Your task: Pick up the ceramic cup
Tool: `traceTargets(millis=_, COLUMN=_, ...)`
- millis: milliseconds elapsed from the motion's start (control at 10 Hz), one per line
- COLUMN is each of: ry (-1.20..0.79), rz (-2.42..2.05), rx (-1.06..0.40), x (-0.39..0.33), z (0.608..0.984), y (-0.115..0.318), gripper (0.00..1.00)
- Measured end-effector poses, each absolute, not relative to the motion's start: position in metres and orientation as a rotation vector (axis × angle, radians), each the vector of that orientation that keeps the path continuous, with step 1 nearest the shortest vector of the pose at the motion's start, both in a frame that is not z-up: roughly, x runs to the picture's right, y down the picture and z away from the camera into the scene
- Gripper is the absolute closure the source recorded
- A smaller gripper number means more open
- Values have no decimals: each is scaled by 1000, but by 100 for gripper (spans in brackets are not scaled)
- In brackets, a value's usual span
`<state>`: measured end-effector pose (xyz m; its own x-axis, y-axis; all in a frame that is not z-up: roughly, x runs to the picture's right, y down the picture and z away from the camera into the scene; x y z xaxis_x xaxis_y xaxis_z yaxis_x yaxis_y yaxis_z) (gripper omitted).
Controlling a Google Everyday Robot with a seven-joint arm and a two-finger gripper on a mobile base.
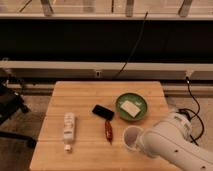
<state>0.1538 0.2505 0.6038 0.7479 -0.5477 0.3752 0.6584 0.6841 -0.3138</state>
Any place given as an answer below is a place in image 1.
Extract translucent white cup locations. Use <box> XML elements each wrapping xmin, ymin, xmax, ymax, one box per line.
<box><xmin>122</xmin><ymin>125</ymin><xmax>143</xmax><ymax>152</ymax></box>

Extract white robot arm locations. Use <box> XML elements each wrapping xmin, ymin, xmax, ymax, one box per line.
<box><xmin>136</xmin><ymin>113</ymin><xmax>213</xmax><ymax>171</ymax></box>

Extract green ceramic bowl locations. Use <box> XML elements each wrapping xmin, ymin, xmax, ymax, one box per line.
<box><xmin>116</xmin><ymin>93</ymin><xmax>148</xmax><ymax>122</ymax></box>

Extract black smartphone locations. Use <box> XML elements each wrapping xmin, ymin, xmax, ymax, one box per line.
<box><xmin>92</xmin><ymin>105</ymin><xmax>114</xmax><ymax>121</ymax></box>

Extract white sponge block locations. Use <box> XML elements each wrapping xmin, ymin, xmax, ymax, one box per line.
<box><xmin>120</xmin><ymin>100</ymin><xmax>140</xmax><ymax>117</ymax></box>

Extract white plastic bottle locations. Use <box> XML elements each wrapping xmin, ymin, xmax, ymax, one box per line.
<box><xmin>63</xmin><ymin>113</ymin><xmax>75</xmax><ymax>152</ymax></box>

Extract black chair base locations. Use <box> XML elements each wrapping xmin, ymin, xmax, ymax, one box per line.
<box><xmin>0</xmin><ymin>68</ymin><xmax>37</xmax><ymax>150</ymax></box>

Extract white wall outlet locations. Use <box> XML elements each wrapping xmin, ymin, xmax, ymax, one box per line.
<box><xmin>95</xmin><ymin>71</ymin><xmax>101</xmax><ymax>78</ymax></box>

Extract black hanging cable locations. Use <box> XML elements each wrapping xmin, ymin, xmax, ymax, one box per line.
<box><xmin>111</xmin><ymin>10</ymin><xmax>150</xmax><ymax>81</ymax></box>

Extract black floor cable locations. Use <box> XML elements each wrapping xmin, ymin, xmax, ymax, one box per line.
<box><xmin>178</xmin><ymin>77</ymin><xmax>206</xmax><ymax>146</ymax></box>

